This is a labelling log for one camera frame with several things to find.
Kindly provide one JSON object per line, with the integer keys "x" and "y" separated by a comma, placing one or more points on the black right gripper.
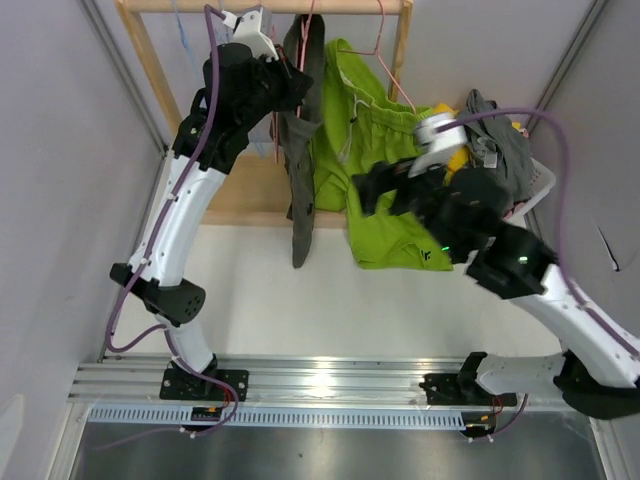
{"x": 385, "y": 177}

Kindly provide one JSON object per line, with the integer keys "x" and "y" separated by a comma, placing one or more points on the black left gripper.
{"x": 295, "y": 82}

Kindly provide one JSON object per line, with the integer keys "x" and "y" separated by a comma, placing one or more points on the pink wire hanger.
{"x": 274, "y": 120}
{"x": 305, "y": 27}
{"x": 393, "y": 71}

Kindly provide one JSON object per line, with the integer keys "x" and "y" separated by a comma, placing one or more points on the yellow shorts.
{"x": 462, "y": 156}

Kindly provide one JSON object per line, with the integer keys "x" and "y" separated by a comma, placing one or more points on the grey shorts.
{"x": 496, "y": 145}

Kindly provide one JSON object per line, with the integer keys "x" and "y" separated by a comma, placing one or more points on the light blue wire hanger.
{"x": 255, "y": 142}
{"x": 182, "y": 33}

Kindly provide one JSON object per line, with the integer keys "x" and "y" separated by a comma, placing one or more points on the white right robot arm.
{"x": 593, "y": 373}

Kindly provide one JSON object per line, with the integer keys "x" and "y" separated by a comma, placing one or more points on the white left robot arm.
{"x": 240, "y": 89}

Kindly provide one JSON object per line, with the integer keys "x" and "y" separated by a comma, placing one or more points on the dark olive shorts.
{"x": 296, "y": 129}

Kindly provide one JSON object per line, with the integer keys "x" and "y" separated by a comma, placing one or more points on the lime green shorts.
{"x": 361, "y": 127}

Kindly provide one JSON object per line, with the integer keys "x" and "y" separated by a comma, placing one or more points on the wooden clothes rack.
{"x": 256, "y": 192}

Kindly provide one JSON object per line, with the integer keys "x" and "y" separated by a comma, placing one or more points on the white plastic basket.
{"x": 542, "y": 182}

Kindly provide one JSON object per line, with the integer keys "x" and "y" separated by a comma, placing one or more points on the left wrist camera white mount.
{"x": 252, "y": 28}

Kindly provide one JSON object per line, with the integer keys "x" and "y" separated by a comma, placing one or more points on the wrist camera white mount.
{"x": 437, "y": 137}
{"x": 252, "y": 28}

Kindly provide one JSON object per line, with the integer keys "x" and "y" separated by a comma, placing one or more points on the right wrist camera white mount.
{"x": 437, "y": 137}

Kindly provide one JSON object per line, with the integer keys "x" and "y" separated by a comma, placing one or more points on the slotted cable duct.
{"x": 412, "y": 419}

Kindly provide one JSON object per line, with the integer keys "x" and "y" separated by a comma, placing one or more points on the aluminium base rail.
{"x": 274, "y": 381}

